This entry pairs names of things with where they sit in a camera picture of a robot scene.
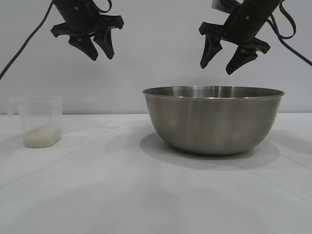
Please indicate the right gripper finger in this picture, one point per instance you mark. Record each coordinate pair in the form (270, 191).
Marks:
(242, 58)
(210, 50)

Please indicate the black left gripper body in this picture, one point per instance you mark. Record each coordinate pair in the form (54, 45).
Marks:
(80, 19)

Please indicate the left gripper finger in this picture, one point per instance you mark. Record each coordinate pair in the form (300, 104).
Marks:
(106, 42)
(86, 47)

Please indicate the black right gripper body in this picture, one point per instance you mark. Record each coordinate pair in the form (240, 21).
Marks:
(246, 22)

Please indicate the stainless steel mixing bowl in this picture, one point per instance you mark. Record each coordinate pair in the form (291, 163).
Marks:
(212, 122)

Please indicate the clear plastic measuring cup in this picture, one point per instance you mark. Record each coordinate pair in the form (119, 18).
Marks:
(41, 112)

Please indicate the white rice grains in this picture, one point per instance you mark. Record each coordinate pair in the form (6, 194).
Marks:
(41, 137)

